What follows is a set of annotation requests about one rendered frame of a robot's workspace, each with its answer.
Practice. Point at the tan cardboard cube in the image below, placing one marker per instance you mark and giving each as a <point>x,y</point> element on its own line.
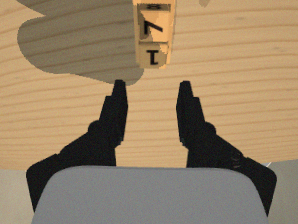
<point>153,22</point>
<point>153,55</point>

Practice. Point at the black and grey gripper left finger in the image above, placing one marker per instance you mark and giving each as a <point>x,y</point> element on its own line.
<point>103,134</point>

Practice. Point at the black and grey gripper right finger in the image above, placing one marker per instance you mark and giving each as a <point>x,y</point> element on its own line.
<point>200,136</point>

